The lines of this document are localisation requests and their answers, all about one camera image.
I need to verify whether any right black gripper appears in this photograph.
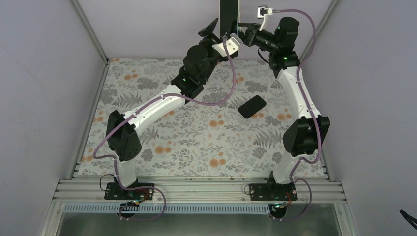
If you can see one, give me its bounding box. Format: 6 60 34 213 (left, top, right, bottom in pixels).
232 23 279 53

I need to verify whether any black smartphone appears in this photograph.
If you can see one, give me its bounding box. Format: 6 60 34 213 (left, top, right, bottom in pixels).
219 0 237 37

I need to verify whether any beige phone case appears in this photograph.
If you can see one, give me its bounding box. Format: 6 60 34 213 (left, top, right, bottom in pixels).
236 0 240 34

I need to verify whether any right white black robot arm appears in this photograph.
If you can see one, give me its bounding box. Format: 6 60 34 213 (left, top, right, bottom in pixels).
240 17 330 200

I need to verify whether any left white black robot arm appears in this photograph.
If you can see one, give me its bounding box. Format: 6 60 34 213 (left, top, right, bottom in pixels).
105 19 241 199

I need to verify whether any black phone on table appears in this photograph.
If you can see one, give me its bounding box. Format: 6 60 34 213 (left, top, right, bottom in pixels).
238 95 267 119

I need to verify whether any floral patterned table mat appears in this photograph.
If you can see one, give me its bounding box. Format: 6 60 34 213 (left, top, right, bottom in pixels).
79 58 294 177

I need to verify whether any black object at edge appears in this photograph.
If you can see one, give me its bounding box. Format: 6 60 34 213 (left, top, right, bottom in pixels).
399 209 417 229

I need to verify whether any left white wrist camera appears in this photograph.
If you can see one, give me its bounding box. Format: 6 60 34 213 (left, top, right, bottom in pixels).
212 36 243 57

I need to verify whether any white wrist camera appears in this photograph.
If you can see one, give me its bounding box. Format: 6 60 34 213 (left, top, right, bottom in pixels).
212 36 243 57
257 5 273 31

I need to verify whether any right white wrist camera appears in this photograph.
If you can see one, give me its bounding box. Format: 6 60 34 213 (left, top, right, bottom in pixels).
257 5 273 31

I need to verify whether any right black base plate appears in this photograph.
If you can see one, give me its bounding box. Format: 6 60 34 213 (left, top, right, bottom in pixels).
249 183 298 201

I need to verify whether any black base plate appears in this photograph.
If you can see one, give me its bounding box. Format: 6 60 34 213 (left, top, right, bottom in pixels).
249 183 298 201
104 182 154 201

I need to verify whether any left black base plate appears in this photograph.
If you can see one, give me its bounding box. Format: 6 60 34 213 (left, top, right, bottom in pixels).
104 182 154 201

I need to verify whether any aluminium rail frame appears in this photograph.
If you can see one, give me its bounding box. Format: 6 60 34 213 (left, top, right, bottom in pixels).
40 177 357 236

